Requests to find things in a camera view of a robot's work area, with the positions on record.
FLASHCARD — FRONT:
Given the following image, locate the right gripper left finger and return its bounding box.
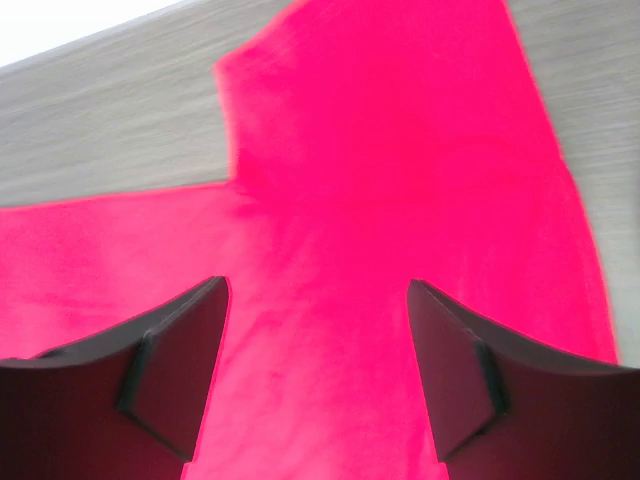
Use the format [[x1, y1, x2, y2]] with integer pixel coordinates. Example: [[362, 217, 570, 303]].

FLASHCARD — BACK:
[[1, 277, 229, 479]]

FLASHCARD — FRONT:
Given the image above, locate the pink red t shirt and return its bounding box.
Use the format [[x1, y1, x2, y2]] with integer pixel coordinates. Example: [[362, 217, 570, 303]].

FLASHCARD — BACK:
[[1, 1, 617, 479]]

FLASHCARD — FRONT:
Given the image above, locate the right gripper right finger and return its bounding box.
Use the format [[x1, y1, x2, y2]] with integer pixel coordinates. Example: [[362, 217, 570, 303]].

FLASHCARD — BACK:
[[407, 280, 639, 480]]

